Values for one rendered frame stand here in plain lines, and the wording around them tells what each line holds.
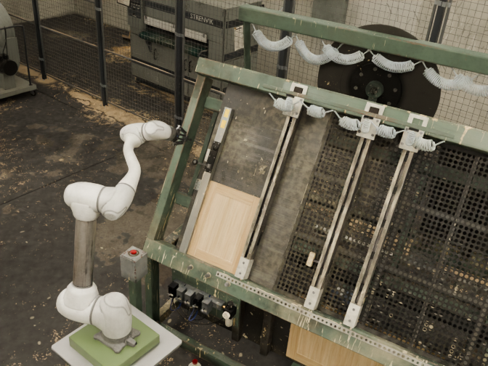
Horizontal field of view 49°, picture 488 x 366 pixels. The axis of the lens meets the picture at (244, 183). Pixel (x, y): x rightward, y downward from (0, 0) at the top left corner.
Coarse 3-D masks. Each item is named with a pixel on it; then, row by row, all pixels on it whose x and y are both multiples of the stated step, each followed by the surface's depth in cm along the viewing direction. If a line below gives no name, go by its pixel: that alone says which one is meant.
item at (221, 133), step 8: (224, 112) 335; (232, 112) 336; (224, 120) 336; (224, 128) 334; (216, 136) 336; (224, 136) 336; (216, 160) 337; (208, 176) 336; (200, 184) 338; (208, 184) 338; (200, 192) 338; (200, 200) 337; (192, 208) 339; (200, 208) 339; (192, 216) 339; (192, 224) 338; (184, 232) 340; (192, 232) 339; (184, 240) 340; (184, 248) 340
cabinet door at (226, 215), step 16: (208, 192) 338; (224, 192) 334; (240, 192) 329; (208, 208) 337; (224, 208) 333; (240, 208) 329; (208, 224) 337; (224, 224) 332; (240, 224) 328; (192, 240) 340; (208, 240) 336; (224, 240) 332; (240, 240) 327; (208, 256) 335; (224, 256) 331
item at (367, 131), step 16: (368, 128) 282; (368, 144) 295; (352, 176) 298; (352, 192) 297; (336, 224) 303; (336, 240) 299; (320, 256) 302; (320, 272) 302; (320, 288) 301; (304, 304) 303
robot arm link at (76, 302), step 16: (64, 192) 264; (80, 192) 260; (96, 192) 260; (80, 208) 261; (96, 208) 261; (80, 224) 266; (96, 224) 271; (80, 240) 268; (80, 256) 271; (80, 272) 273; (80, 288) 276; (96, 288) 282; (64, 304) 278; (80, 304) 276; (80, 320) 279
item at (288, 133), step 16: (288, 96) 298; (288, 112) 311; (288, 128) 318; (288, 144) 315; (272, 160) 317; (272, 176) 320; (272, 192) 317; (256, 208) 319; (256, 224) 321; (256, 240) 319; (240, 256) 321; (240, 272) 320
